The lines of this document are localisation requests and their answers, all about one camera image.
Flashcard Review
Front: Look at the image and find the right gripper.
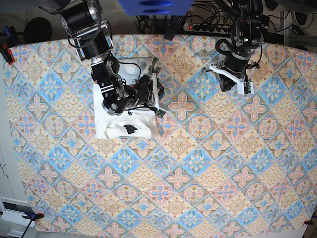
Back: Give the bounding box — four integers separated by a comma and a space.
133, 65, 167, 119

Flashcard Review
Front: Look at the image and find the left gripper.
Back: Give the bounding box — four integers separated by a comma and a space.
203, 61, 260, 95

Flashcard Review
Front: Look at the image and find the white printed T-shirt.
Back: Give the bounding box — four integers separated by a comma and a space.
92, 56, 157, 139

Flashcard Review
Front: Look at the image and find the black power strip red switch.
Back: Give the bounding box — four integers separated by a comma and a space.
183, 23, 231, 34

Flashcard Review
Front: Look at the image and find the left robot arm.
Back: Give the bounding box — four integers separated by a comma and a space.
207, 0, 264, 95

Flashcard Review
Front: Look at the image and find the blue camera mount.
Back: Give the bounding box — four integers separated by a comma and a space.
118, 0, 194, 16

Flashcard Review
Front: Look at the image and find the orange black table clamp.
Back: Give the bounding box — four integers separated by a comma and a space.
22, 212, 44, 221

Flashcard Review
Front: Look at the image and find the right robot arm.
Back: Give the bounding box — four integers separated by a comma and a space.
39, 0, 168, 119

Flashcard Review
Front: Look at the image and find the patterned tile tablecloth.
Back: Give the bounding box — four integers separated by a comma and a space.
4, 35, 317, 238

